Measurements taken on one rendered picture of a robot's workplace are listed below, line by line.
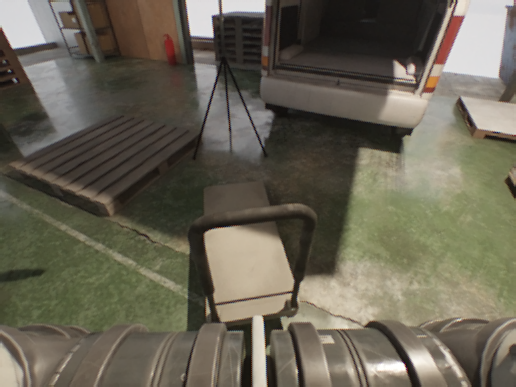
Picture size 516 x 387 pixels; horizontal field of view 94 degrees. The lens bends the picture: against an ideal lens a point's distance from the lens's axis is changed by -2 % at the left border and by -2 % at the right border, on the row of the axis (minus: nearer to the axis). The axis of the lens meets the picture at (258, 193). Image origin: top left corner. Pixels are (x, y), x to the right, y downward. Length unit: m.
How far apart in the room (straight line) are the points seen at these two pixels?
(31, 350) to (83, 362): 0.05
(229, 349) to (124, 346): 0.09
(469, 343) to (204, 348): 0.23
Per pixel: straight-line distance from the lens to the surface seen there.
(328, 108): 2.41
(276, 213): 0.63
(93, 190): 2.03
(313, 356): 0.24
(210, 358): 0.23
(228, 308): 1.11
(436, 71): 2.41
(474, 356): 0.30
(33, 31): 9.12
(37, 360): 0.29
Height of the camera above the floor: 1.20
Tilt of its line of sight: 40 degrees down
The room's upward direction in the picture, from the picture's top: 1 degrees clockwise
